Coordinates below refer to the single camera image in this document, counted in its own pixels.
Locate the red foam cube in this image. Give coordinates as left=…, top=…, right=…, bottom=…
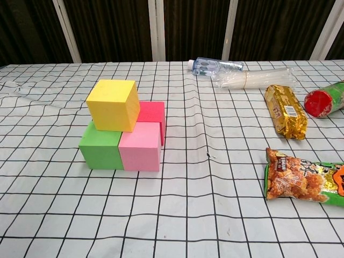
left=136, top=101, right=166, bottom=147

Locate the yellow foam cube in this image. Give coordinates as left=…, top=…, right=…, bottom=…
left=86, top=79, right=141, bottom=133

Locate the green foam cube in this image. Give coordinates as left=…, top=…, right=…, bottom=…
left=78, top=120, right=124, bottom=170

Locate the pink foam cube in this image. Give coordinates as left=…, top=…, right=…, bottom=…
left=118, top=121, right=161, bottom=172

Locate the white black-grid tablecloth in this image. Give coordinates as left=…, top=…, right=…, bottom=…
left=0, top=59, right=344, bottom=258

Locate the clear plastic water bottle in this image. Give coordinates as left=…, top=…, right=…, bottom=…
left=187, top=57, right=244, bottom=77

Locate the clear pack of straws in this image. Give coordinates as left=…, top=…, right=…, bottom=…
left=212, top=67, right=298, bottom=89

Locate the gold foil biscuit pack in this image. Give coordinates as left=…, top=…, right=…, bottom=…
left=264, top=84, right=309, bottom=141

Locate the green fried snack bag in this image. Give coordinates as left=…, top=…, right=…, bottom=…
left=264, top=147, right=344, bottom=208

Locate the green can with red lid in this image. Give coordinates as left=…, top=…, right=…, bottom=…
left=304, top=80, right=344, bottom=119

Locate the white double upright post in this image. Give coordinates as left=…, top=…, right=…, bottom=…
left=147, top=0, right=167, bottom=62

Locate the white slanted frame post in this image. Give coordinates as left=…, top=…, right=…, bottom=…
left=52, top=0, right=82, bottom=64
left=220, top=0, right=239, bottom=61
left=309, top=0, right=344, bottom=60

